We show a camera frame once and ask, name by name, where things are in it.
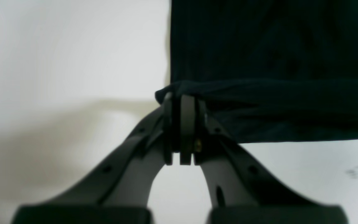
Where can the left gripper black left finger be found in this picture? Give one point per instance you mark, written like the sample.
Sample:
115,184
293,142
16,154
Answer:
117,190

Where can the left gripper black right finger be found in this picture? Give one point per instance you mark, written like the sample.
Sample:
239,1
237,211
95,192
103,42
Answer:
242,190

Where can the black t-shirt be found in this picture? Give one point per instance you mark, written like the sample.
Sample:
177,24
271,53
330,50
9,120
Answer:
269,70

